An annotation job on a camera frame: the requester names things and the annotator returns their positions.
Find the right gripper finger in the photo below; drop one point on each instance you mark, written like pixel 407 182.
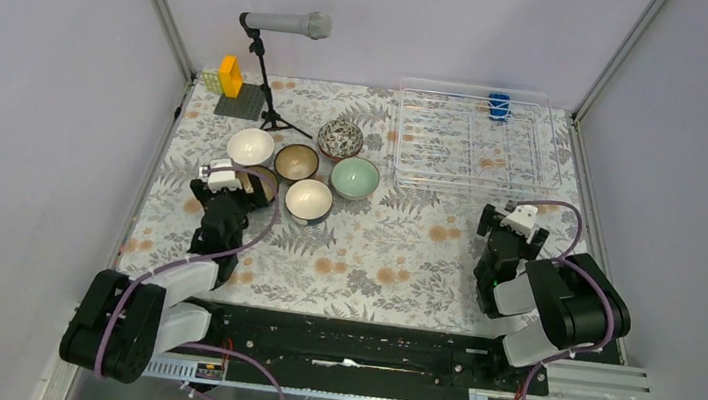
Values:
pixel 490 218
pixel 535 245

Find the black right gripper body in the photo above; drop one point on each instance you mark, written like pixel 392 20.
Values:
pixel 523 245

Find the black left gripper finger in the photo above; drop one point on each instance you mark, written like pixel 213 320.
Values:
pixel 200 191
pixel 243 201

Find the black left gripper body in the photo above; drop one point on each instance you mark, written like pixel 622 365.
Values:
pixel 239 232

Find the dark teal floral bowl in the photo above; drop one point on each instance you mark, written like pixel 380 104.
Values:
pixel 260 185

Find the plain white bowl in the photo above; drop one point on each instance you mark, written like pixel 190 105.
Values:
pixel 250 147

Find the teal white mug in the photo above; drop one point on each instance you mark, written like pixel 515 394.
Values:
pixel 308 202

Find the black gold striped bowl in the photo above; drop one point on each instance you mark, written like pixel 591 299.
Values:
pixel 296 162

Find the white wire dish rack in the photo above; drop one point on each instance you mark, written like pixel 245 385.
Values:
pixel 447 143

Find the pale green ceramic bowl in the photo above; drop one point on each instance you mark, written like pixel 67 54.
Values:
pixel 355 178

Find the pink patterned bowl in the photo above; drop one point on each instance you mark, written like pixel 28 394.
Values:
pixel 339 139

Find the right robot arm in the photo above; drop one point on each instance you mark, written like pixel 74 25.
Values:
pixel 577 308

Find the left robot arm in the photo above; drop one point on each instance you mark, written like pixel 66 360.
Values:
pixel 119 326

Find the black microphone tripod stand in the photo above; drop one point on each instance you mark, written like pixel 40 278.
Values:
pixel 271 119

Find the floral patterned table mat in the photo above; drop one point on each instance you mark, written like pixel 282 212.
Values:
pixel 399 256

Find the pale green toy block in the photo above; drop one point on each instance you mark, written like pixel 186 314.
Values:
pixel 212 82

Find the small blue block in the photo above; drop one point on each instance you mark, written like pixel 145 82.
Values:
pixel 499 107

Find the yellow toy block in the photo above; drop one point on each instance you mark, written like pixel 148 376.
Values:
pixel 230 76

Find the grey microphone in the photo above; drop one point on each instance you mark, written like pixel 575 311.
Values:
pixel 314 25

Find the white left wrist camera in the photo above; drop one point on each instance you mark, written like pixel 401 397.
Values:
pixel 218 174

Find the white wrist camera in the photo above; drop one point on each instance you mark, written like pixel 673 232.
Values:
pixel 218 174
pixel 521 220

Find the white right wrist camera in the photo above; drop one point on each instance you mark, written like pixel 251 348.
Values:
pixel 521 220

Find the grey building base plate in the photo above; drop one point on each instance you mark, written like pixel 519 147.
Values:
pixel 247 105

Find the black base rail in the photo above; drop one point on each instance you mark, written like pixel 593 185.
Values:
pixel 351 357

